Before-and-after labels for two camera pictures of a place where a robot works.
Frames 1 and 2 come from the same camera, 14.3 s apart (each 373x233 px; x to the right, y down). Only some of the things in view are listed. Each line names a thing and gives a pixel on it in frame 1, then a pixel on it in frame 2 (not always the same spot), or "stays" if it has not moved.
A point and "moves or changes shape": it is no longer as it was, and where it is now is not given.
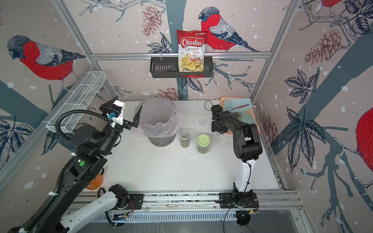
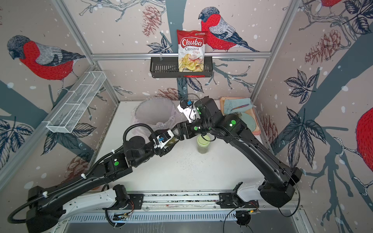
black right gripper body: [216, 128] → [197, 127]
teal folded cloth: [240, 105] stays
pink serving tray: [251, 112] stays
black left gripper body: [126, 124] → [162, 152]
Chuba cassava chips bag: [191, 50] stays
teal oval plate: [247, 118] stays
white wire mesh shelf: [79, 97] stays
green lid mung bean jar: [203, 141] stays
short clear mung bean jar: [184, 136] moves or changes shape
